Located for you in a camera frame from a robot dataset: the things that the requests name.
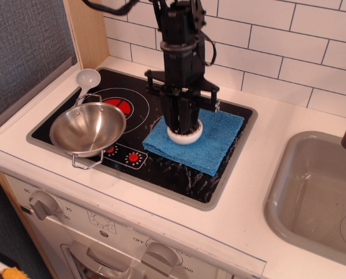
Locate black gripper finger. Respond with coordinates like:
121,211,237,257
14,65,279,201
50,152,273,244
178,91,200,134
160,88,181,131

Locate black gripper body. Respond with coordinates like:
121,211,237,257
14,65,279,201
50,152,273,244
145,40,220,112

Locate white toy mushroom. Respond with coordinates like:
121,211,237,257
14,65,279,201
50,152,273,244
167,119,203,145

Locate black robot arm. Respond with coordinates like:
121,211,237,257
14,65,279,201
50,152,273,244
145,1,219,135

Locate silver metal pan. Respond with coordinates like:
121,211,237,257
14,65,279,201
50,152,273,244
49,94,127,170

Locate blue folded cloth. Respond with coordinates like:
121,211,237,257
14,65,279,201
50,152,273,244
143,109,244,176

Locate white plastic ladle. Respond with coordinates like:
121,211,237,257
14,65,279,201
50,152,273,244
75,69,101,97

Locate grey toy sink basin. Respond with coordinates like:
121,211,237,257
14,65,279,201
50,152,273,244
264,131,346,266

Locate grey oven temperature knob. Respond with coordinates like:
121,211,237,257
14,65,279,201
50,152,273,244
141,242,178,277

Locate grey left timer knob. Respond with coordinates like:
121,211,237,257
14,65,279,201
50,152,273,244
29,191,59,220

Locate toy oven door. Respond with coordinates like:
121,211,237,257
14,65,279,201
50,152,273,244
59,240,220,279

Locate yellow object at corner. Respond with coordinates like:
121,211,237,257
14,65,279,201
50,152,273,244
1,267,28,279

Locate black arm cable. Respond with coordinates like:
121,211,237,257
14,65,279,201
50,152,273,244
81,0,217,67

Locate wooden side post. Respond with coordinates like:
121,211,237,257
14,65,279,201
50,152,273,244
63,0,109,69

